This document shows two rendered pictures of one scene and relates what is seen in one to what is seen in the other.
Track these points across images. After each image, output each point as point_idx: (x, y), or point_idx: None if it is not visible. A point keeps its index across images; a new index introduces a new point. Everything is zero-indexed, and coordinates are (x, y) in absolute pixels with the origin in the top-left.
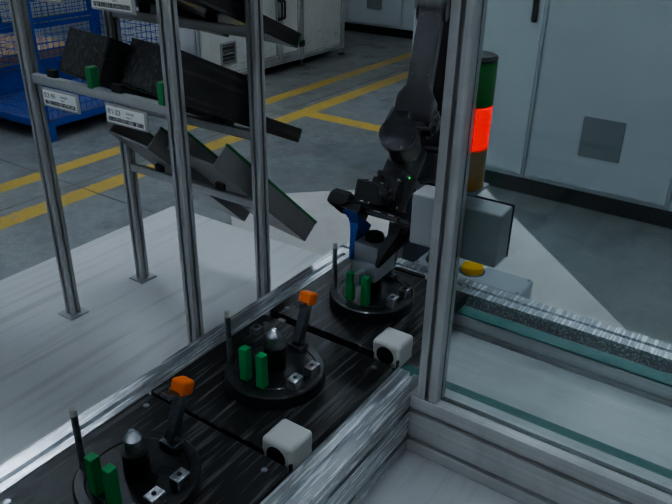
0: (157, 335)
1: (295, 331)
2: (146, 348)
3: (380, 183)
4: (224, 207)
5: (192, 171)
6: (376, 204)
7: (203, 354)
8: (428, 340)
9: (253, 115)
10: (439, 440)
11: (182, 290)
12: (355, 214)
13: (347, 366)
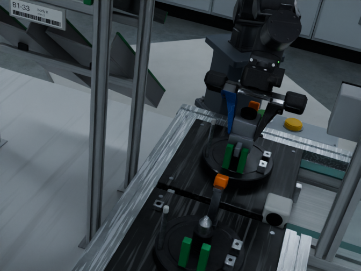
0: (35, 205)
1: (209, 211)
2: (31, 221)
3: (264, 70)
4: (79, 79)
5: (59, 50)
6: (264, 90)
7: (119, 236)
8: (338, 215)
9: (143, 5)
10: None
11: (38, 154)
12: (234, 95)
13: (251, 234)
